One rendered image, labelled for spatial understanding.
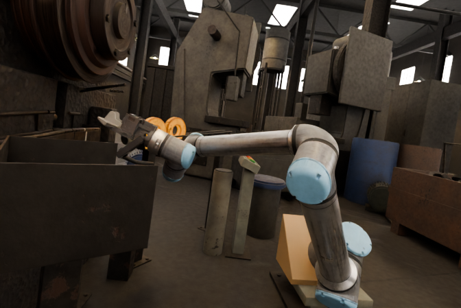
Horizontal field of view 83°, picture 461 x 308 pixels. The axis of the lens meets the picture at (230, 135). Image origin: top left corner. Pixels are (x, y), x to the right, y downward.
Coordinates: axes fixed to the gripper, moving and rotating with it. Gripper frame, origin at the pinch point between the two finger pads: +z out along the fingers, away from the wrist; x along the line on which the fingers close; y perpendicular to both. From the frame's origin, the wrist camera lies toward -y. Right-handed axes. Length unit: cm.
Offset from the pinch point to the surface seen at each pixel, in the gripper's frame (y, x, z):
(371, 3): 311, -340, -178
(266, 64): 281, -843, -93
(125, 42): 30.6, -6.0, 6.5
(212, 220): -36, -57, -62
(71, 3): 30.6, 21.1, 12.5
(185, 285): -59, -26, -60
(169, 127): 4, -49, -16
